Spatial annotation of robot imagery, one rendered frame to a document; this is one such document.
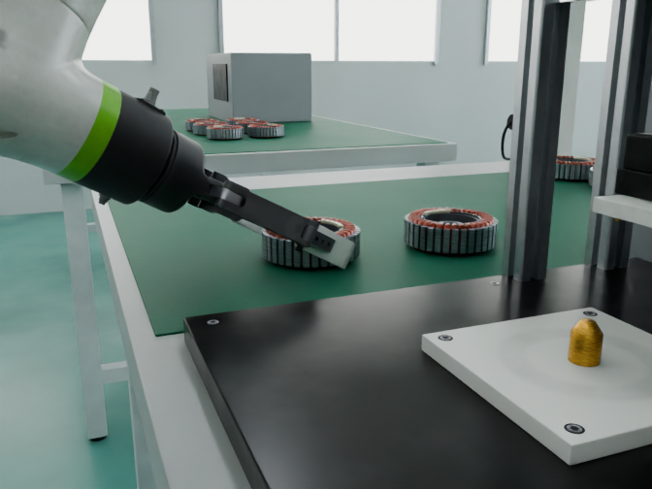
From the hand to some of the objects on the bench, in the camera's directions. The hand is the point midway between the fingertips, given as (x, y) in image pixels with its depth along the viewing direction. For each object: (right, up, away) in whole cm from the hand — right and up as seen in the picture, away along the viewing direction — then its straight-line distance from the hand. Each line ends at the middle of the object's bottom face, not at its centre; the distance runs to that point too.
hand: (306, 239), depth 75 cm
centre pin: (+19, -8, -33) cm, 39 cm away
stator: (+1, -2, +1) cm, 2 cm away
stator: (+18, -1, +6) cm, 18 cm away
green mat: (+21, +4, +23) cm, 32 cm away
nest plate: (+19, -9, -32) cm, 39 cm away
